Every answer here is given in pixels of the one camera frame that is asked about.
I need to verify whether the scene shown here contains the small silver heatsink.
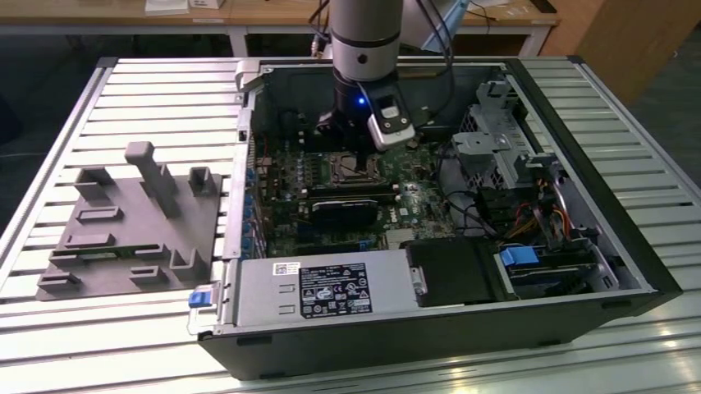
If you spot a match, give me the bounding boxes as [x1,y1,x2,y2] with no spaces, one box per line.
[384,229,418,250]

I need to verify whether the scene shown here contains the wooden cabinet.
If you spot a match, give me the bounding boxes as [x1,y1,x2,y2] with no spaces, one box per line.
[572,0,701,108]

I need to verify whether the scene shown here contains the orange and yellow wires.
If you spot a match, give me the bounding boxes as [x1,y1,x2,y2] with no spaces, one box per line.
[506,204,575,244]

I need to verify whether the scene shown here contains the black drive cover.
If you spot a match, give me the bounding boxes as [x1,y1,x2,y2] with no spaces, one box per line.
[406,237,516,309]

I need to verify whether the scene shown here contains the grey parts rack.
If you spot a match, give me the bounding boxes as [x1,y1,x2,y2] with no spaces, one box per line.
[33,140,227,304]

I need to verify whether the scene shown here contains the metal drive cage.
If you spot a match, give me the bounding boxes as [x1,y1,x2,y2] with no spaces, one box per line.
[447,80,551,190]

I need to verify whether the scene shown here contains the black RAM slot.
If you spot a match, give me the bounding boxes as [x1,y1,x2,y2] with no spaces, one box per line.
[308,184,395,194]
[311,190,398,200]

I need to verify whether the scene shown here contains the black open PC case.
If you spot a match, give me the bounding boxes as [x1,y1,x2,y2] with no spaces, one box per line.
[195,55,685,381]

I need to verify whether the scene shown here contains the cable with silver connector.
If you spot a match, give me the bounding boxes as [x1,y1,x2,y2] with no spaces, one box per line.
[308,0,332,58]

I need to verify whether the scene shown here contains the blue disk carrier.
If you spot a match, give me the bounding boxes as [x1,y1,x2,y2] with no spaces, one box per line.
[498,244,542,268]

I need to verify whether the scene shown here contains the metal disk bay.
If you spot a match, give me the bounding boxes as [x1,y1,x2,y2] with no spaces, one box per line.
[491,240,623,303]

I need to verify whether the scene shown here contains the wooden desk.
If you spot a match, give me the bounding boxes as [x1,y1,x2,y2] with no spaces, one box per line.
[0,0,560,58]

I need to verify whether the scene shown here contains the black wires bundle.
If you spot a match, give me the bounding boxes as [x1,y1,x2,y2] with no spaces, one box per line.
[443,191,500,240]

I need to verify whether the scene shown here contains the green motherboard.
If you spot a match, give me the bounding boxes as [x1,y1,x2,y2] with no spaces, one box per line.
[252,126,460,259]

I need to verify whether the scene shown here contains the blue plastic latch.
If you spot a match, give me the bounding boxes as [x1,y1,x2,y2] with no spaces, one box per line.
[185,286,213,309]

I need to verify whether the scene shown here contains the silver power supply unit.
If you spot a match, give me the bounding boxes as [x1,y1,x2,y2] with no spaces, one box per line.
[216,249,430,332]

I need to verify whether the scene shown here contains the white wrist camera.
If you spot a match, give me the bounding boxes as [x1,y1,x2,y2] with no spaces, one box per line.
[366,94,418,151]

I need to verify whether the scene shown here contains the pale blue teach pendant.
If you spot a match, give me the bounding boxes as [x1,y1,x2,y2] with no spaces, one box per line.
[420,0,472,53]

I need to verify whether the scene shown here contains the black graphics card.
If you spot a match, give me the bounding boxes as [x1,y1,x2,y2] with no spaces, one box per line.
[307,197,380,231]

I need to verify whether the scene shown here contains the CPU socket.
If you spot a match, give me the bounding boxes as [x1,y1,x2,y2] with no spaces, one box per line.
[325,150,383,185]

